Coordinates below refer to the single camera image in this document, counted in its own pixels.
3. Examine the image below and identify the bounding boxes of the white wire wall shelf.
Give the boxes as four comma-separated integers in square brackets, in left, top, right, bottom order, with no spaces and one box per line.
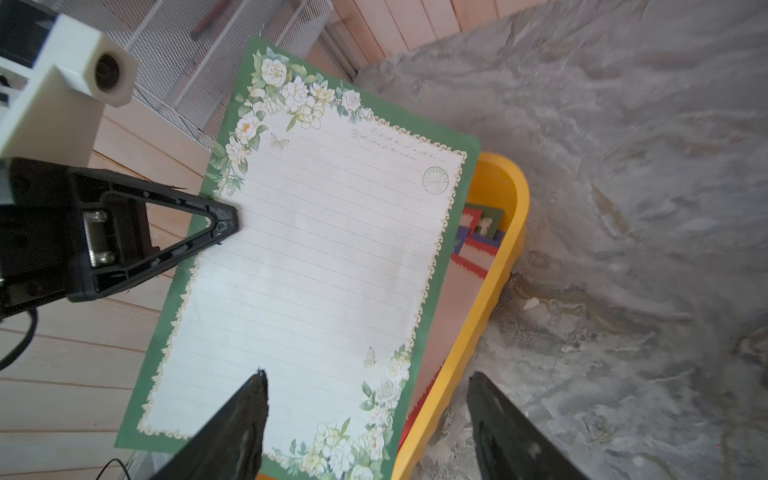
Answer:
[40,0,334,149]

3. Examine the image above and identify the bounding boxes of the stack of coloured stationery paper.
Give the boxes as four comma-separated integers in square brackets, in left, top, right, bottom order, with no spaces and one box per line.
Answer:
[401,203,504,439]

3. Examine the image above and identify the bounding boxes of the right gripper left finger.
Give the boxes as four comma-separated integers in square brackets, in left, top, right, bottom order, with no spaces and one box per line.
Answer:
[154,370,269,480]

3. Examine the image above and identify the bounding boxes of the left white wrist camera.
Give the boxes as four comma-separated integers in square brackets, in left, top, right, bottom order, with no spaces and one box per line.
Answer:
[1,1,138,167]

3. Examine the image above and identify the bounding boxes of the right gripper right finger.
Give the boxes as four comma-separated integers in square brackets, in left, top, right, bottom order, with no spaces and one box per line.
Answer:
[467,372,586,480]

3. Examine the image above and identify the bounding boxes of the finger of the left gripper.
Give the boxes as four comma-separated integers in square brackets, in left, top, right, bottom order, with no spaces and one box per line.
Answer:
[65,168,240,302]

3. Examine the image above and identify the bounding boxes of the yellow plastic storage tray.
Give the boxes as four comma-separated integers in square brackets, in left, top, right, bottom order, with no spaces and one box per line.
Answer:
[392,152,530,479]

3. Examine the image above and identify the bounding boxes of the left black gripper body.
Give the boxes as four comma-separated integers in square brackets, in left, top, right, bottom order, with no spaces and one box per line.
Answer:
[1,157,78,318]

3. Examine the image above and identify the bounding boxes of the green floral stationery paper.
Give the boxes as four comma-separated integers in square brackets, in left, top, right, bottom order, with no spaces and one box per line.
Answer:
[116,38,481,479]

